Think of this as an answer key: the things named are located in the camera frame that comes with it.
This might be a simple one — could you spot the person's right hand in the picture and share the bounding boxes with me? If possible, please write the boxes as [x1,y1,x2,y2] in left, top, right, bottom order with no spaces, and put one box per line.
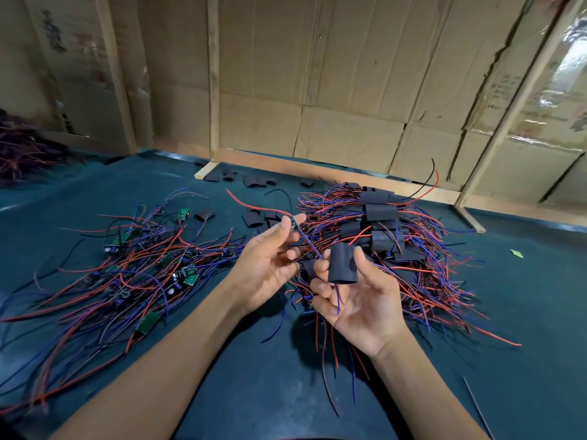
[307,245,409,358]

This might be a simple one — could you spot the person's left hand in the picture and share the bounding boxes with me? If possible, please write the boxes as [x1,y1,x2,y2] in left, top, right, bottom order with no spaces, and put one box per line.
[224,212,309,315]

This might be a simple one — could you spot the pile of black sleeve pieces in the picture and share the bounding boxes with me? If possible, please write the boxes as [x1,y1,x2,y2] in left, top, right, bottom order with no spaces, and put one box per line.
[202,167,317,230]

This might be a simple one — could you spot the pile of sleeved wired boards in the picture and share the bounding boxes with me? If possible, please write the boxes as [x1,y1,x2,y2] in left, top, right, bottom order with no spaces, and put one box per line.
[289,160,524,418]

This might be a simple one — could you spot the pile of unsleeved wired boards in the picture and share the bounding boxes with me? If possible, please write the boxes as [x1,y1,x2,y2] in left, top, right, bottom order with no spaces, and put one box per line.
[0,188,244,418]

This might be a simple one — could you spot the wire pile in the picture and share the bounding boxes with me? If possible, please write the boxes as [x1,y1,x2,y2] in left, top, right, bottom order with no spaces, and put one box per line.
[0,109,79,184]

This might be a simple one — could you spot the person's left forearm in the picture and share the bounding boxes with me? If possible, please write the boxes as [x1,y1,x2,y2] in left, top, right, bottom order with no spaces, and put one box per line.
[50,288,253,440]

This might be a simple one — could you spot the person's right forearm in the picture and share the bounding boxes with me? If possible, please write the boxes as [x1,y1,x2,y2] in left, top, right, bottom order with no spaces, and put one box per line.
[371,325,492,440]

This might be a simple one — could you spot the wooden ledge board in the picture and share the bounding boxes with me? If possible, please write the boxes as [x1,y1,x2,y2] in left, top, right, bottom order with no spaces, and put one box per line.
[151,137,587,226]

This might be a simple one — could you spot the clear plastic sheet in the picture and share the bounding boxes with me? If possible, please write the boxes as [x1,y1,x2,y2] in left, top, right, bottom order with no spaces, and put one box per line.
[541,13,587,143]

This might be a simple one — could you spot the loose blue wire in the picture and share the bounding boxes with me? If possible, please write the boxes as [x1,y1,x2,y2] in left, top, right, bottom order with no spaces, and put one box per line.
[259,323,286,345]

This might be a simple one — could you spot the thin wooden post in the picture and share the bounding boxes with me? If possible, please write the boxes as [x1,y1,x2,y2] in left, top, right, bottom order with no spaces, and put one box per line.
[194,0,223,180]

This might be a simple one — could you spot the wide wooden post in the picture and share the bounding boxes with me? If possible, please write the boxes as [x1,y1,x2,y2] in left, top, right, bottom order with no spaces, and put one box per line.
[94,0,139,154]

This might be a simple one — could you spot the pale slanted wooden post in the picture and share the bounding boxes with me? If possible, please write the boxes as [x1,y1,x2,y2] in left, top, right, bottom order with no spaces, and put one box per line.
[454,0,583,233]

